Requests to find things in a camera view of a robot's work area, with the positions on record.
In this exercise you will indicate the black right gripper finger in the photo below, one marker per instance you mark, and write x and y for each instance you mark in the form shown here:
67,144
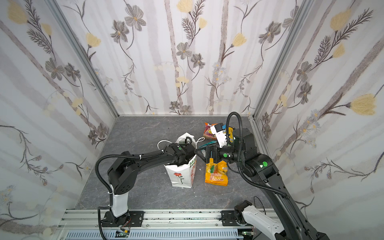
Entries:
202,154
207,145

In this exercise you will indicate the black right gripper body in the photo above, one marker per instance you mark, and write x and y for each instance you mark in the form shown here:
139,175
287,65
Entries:
213,153

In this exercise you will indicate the right aluminium corner post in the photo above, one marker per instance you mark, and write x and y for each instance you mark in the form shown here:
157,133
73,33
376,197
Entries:
284,53

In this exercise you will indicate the aluminium corner post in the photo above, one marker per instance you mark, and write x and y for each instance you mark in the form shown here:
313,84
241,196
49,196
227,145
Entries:
284,53
80,52

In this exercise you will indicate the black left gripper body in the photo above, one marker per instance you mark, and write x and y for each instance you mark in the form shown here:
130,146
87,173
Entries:
186,151

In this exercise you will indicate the pink orange candy bag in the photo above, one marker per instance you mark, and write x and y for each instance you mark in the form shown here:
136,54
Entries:
208,133

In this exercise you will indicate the yellow chips bag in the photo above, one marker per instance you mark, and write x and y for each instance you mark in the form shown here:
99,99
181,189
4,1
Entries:
230,133

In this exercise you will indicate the white slotted cable duct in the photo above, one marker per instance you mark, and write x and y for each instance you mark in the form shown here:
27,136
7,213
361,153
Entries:
178,234

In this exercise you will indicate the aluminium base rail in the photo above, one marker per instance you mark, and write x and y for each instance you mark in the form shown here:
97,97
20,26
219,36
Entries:
152,219

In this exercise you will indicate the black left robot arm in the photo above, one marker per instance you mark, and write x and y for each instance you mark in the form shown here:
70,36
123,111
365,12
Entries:
123,172

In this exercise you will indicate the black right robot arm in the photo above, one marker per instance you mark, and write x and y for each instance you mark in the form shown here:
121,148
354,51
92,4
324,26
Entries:
258,170

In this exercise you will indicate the orange yellow snack bag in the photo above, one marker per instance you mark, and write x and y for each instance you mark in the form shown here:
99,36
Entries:
216,174

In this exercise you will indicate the small green circuit board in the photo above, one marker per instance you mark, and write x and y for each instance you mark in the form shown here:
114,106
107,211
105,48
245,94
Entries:
122,234

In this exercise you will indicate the white floral paper bag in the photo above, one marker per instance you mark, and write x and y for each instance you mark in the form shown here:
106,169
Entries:
182,175

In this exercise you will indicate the left aluminium corner post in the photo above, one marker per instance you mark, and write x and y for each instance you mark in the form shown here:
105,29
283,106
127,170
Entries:
80,52

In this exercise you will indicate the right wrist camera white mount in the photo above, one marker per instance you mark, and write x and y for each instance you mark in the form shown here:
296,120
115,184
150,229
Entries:
219,131

